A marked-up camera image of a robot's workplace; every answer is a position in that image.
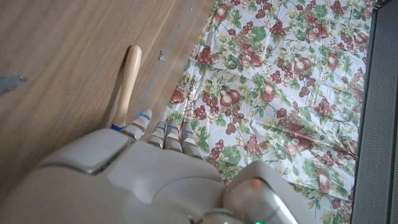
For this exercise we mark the floral fruit print backdrop cloth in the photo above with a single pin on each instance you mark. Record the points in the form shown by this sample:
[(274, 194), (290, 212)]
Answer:
[(273, 99)]

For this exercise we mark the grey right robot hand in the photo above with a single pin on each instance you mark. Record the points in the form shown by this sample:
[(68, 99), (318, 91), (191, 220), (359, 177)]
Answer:
[(130, 183)]

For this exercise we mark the wooden stick with blue head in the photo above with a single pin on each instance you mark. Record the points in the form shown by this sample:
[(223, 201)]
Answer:
[(128, 87)]

